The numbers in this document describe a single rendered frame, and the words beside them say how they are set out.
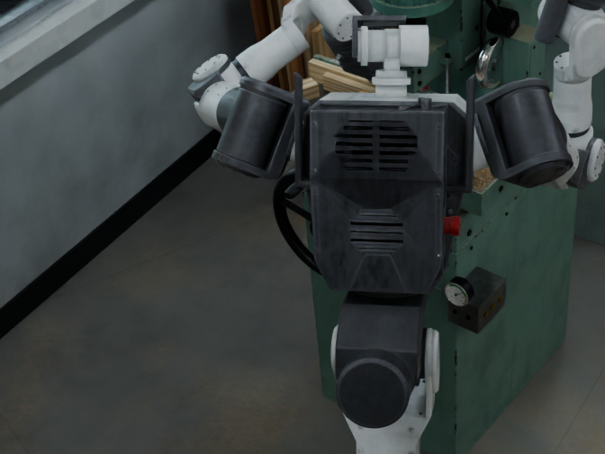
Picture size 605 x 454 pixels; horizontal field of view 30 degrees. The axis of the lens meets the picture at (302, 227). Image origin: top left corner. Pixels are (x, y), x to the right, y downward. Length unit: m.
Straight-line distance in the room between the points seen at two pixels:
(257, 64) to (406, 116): 0.56
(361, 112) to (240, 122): 0.26
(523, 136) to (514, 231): 0.97
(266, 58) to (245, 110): 0.32
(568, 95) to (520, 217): 0.77
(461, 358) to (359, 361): 1.04
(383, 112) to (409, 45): 0.20
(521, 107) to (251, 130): 0.43
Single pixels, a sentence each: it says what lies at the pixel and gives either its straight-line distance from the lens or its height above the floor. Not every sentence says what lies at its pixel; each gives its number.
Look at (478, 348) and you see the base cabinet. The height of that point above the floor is 0.35.
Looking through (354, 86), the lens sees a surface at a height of 0.94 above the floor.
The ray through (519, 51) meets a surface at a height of 1.05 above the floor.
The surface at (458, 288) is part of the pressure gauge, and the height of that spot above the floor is 0.68.
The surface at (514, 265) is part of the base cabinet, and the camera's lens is 2.81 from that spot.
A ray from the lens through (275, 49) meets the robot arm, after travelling 2.15.
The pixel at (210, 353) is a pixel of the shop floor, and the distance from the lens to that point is 3.35.
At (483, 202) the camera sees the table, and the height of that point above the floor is 0.88.
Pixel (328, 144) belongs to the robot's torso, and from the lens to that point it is 1.67.
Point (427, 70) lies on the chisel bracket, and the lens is 2.52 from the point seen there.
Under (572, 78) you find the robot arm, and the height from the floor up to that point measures 1.30.
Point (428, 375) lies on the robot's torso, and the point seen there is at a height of 0.95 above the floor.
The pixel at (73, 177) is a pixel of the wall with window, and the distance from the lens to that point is 3.61.
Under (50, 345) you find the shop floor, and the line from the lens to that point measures 3.51.
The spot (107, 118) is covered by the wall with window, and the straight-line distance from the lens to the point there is 3.67.
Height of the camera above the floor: 2.30
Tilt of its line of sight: 38 degrees down
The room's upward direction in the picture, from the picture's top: 6 degrees counter-clockwise
